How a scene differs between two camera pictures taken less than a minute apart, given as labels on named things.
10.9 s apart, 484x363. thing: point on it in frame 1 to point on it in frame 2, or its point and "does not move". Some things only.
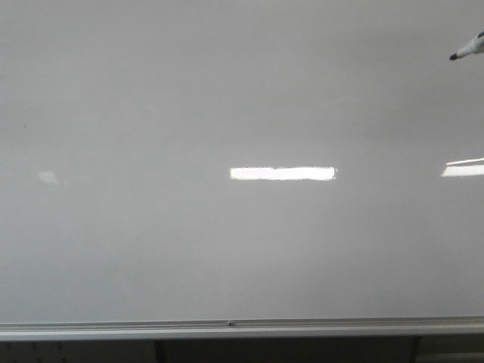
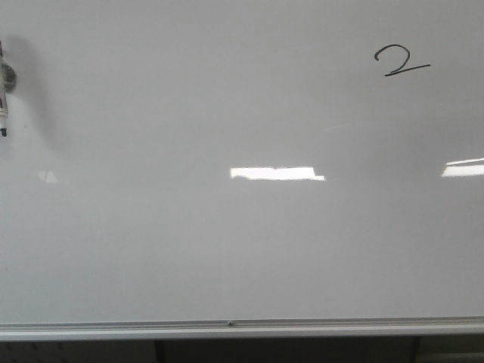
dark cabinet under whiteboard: x=457 y=350 does not move
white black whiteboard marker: x=475 y=46 to x=7 y=85
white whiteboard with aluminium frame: x=240 y=168 does not move
